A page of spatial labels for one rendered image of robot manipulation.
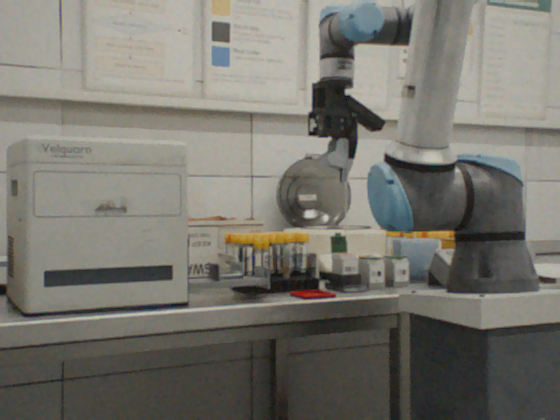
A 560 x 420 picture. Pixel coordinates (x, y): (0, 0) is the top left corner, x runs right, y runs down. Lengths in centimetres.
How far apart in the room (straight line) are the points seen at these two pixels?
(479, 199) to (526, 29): 153
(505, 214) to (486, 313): 19
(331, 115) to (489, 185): 42
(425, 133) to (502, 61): 148
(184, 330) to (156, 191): 25
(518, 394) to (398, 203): 35
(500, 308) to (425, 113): 32
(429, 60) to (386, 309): 57
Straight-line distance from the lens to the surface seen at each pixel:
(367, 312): 147
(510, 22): 266
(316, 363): 223
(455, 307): 118
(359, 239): 182
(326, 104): 153
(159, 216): 132
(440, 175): 117
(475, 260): 124
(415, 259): 173
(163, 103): 197
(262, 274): 144
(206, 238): 166
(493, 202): 124
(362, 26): 144
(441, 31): 114
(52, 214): 128
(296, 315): 139
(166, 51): 202
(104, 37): 198
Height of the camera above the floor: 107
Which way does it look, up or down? 1 degrees down
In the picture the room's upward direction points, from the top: straight up
